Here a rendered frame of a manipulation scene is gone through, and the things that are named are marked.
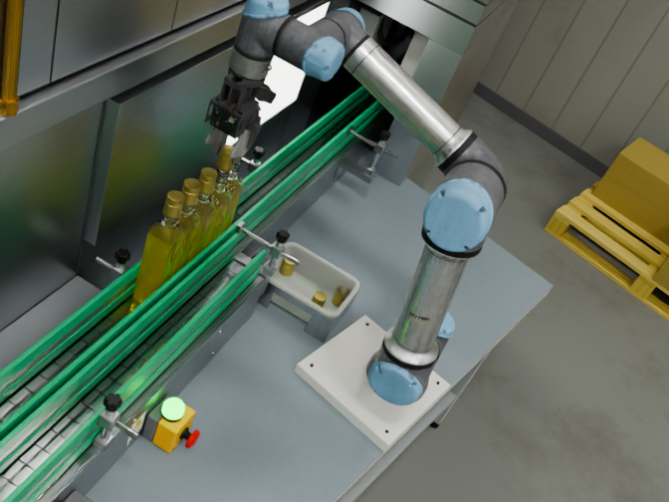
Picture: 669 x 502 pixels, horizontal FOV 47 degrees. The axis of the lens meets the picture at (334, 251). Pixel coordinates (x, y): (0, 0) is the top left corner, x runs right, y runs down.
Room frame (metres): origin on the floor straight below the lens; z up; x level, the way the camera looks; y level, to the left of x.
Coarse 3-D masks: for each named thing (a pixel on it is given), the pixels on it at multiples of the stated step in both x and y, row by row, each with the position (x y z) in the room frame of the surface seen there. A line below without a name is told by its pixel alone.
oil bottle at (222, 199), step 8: (216, 192) 1.29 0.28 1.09; (224, 192) 1.30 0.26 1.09; (216, 200) 1.28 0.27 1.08; (224, 200) 1.29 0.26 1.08; (216, 208) 1.27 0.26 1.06; (224, 208) 1.30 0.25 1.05; (216, 216) 1.28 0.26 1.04; (224, 216) 1.31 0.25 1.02; (216, 224) 1.28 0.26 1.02; (216, 232) 1.30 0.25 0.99; (208, 240) 1.27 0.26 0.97
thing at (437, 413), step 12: (480, 360) 1.95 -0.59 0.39; (468, 372) 1.95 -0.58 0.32; (456, 384) 1.96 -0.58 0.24; (444, 396) 1.92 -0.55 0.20; (456, 396) 1.95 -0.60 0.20; (432, 408) 1.84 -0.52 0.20; (444, 408) 1.88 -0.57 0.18; (420, 420) 1.77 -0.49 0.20; (432, 420) 1.81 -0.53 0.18; (408, 432) 1.70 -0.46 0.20; (420, 432) 1.73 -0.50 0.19; (396, 444) 1.63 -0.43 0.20; (408, 444) 1.67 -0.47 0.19; (384, 456) 1.57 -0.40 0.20; (396, 456) 1.60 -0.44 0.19; (372, 468) 1.51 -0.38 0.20; (384, 468) 1.53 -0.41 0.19; (360, 480) 1.45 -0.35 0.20; (372, 480) 1.47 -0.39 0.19; (348, 492) 1.39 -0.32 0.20; (360, 492) 1.42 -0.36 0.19
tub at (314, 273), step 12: (288, 252) 1.54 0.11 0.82; (300, 252) 1.55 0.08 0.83; (312, 252) 1.55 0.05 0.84; (276, 264) 1.48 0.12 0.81; (300, 264) 1.54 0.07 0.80; (312, 264) 1.54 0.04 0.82; (324, 264) 1.53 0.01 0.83; (276, 276) 1.49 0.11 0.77; (288, 276) 1.51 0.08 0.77; (300, 276) 1.53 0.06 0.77; (312, 276) 1.53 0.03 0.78; (324, 276) 1.53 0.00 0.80; (336, 276) 1.52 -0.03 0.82; (348, 276) 1.52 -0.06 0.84; (288, 288) 1.39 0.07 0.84; (300, 288) 1.48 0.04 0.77; (312, 288) 1.50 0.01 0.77; (324, 288) 1.52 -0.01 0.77; (336, 288) 1.52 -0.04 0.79; (348, 288) 1.51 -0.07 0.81; (300, 300) 1.37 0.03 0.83; (348, 300) 1.44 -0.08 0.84; (324, 312) 1.36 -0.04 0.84; (336, 312) 1.38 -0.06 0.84
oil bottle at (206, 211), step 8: (200, 208) 1.22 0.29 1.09; (208, 208) 1.24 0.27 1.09; (200, 216) 1.22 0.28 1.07; (208, 216) 1.24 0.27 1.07; (200, 224) 1.22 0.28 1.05; (208, 224) 1.25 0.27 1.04; (200, 232) 1.22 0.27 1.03; (208, 232) 1.26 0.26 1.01; (200, 240) 1.23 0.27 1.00; (200, 248) 1.24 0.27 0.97; (192, 256) 1.22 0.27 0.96
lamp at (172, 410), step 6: (168, 402) 0.93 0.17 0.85; (174, 402) 0.93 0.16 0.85; (180, 402) 0.94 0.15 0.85; (162, 408) 0.92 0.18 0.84; (168, 408) 0.92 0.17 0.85; (174, 408) 0.92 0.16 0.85; (180, 408) 0.93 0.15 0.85; (162, 414) 0.91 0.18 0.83; (168, 414) 0.91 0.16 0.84; (174, 414) 0.91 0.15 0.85; (180, 414) 0.92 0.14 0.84; (168, 420) 0.91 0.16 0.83; (174, 420) 0.91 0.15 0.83
